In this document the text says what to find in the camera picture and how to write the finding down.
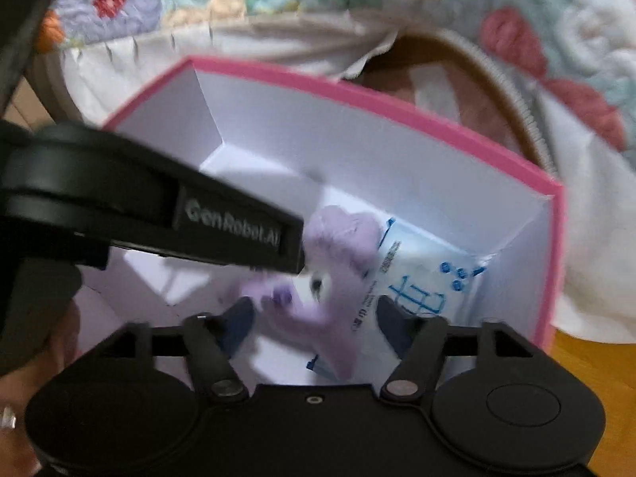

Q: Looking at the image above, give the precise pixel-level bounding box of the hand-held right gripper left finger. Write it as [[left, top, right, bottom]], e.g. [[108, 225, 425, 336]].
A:
[[87, 297, 256, 401]]

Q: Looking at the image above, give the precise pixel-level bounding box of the pink cardboard box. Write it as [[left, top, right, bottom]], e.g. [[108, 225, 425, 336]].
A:
[[74, 57, 565, 389]]

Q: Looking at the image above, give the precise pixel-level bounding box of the purple plush toy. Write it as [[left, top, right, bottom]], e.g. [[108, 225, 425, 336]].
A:
[[233, 206, 384, 381]]

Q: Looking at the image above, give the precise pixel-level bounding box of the person's left hand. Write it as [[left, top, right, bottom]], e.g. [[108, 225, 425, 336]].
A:
[[0, 303, 83, 477]]

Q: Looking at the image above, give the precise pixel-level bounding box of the brown zipper bag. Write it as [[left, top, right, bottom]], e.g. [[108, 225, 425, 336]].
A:
[[343, 30, 560, 180]]

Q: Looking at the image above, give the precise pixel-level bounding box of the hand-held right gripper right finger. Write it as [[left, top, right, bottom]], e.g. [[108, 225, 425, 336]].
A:
[[376, 296, 545, 401]]

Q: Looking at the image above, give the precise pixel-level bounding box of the white blue wet wipes packet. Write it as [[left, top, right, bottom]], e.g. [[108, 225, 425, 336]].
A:
[[305, 216, 491, 374]]

